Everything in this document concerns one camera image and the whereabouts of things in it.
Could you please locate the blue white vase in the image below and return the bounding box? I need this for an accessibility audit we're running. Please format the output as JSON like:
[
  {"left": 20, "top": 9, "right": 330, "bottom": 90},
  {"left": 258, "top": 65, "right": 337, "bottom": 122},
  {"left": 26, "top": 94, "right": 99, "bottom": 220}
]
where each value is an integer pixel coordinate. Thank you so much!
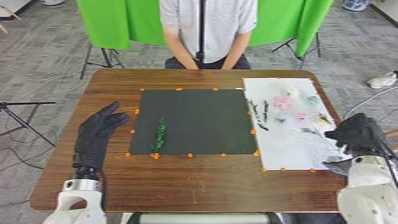
[{"left": 342, "top": 0, "right": 374, "bottom": 13}]

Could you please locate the black tripod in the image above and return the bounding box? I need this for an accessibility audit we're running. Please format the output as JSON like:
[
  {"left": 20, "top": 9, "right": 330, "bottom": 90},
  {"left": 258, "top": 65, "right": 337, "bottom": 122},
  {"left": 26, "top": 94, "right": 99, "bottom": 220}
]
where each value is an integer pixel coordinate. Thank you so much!
[{"left": 0, "top": 101, "right": 59, "bottom": 148}]

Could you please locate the black cloth stand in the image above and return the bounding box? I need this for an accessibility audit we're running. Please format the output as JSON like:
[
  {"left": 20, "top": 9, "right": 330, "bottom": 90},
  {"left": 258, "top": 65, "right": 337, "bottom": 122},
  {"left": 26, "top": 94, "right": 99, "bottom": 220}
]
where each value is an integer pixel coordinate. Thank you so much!
[
  {"left": 79, "top": 42, "right": 127, "bottom": 80},
  {"left": 271, "top": 31, "right": 326, "bottom": 70}
]

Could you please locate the dark mat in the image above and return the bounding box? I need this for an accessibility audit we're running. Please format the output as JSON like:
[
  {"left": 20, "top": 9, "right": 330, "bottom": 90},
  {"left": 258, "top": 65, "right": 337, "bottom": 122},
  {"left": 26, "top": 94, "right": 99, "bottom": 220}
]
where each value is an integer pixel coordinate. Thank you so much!
[{"left": 129, "top": 88, "right": 260, "bottom": 157}]

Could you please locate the person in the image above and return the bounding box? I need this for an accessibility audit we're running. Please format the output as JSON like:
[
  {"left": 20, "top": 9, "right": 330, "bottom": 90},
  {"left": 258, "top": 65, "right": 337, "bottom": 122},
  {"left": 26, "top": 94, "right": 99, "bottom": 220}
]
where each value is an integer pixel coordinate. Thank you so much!
[{"left": 159, "top": 0, "right": 260, "bottom": 71}]

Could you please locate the yellow flower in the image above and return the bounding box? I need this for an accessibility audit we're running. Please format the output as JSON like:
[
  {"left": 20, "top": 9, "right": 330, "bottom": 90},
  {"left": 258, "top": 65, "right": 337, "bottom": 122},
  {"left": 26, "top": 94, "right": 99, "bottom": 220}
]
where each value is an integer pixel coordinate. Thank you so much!
[{"left": 314, "top": 112, "right": 337, "bottom": 127}]

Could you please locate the small pink flower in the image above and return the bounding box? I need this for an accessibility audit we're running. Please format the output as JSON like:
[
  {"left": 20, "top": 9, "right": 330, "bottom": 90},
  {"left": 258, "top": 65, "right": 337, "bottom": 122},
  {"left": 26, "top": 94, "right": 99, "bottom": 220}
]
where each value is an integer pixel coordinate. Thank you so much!
[{"left": 294, "top": 112, "right": 314, "bottom": 123}]

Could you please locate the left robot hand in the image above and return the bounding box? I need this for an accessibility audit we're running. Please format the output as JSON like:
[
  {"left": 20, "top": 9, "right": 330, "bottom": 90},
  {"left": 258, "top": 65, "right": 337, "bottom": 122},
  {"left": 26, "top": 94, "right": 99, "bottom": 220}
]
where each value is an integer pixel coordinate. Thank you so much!
[{"left": 74, "top": 101, "right": 132, "bottom": 170}]

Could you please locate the pale grey bar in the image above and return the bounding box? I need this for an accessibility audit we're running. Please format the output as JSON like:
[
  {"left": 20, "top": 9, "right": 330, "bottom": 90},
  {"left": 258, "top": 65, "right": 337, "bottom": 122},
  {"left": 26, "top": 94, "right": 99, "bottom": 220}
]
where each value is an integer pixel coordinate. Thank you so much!
[{"left": 127, "top": 212, "right": 282, "bottom": 224}]

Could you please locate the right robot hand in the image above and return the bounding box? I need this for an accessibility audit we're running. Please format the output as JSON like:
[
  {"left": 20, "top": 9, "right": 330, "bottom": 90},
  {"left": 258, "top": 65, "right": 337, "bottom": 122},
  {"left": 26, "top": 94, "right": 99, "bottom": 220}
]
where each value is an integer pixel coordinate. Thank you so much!
[{"left": 324, "top": 112, "right": 397, "bottom": 158}]

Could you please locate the large pink flower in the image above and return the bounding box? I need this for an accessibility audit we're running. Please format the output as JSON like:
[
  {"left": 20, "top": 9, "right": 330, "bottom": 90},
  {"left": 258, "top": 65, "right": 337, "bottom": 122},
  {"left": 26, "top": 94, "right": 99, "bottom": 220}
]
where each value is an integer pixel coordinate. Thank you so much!
[{"left": 271, "top": 95, "right": 296, "bottom": 113}]

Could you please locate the white flower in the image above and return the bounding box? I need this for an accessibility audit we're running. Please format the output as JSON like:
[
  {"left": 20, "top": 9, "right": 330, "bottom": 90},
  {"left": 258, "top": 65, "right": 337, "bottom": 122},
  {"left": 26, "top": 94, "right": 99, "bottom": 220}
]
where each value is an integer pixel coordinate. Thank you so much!
[{"left": 283, "top": 85, "right": 303, "bottom": 98}]

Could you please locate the pale blue flower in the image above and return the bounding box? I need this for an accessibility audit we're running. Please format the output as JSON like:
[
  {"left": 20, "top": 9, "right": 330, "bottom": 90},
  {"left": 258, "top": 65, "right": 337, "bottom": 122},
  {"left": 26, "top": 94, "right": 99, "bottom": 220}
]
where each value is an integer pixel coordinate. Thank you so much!
[{"left": 273, "top": 112, "right": 294, "bottom": 125}]

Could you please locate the white sheet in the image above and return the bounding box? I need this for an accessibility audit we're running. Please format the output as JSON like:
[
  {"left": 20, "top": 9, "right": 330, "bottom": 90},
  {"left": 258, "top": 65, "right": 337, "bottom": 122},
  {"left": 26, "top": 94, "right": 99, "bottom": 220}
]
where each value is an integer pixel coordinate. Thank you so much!
[{"left": 242, "top": 77, "right": 353, "bottom": 172}]

